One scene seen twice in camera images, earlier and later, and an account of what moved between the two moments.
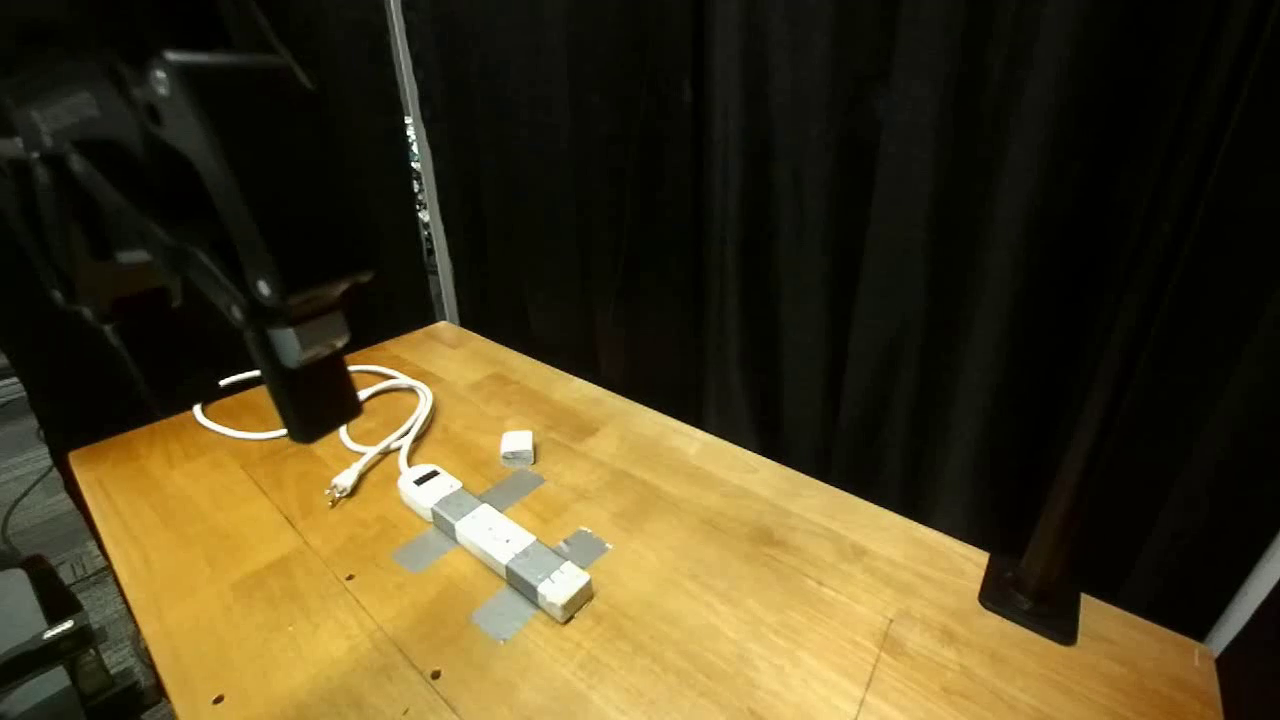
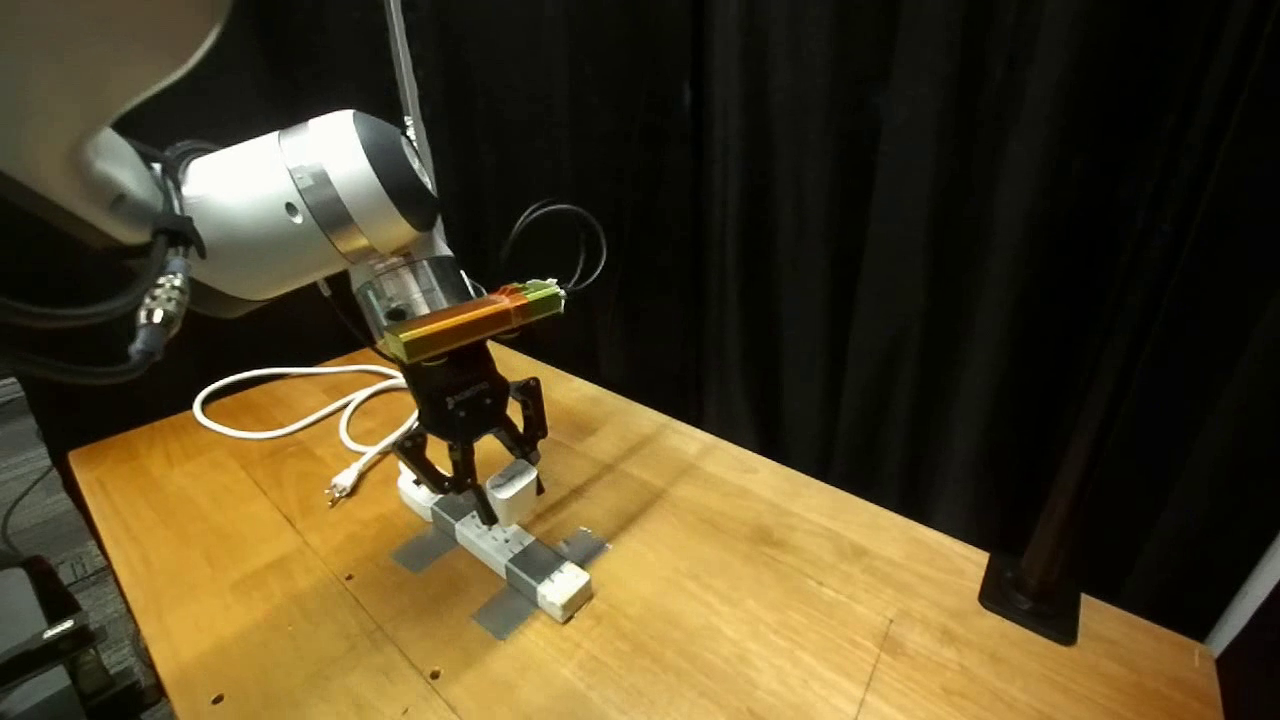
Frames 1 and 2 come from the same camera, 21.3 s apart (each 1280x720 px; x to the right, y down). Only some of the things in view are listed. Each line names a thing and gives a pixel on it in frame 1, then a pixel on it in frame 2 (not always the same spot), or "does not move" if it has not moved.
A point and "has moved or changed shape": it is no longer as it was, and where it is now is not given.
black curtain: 1003,268 does not move
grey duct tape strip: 521,581 does not move
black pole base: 1042,590 does not move
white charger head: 517,446 has moved or changed shape
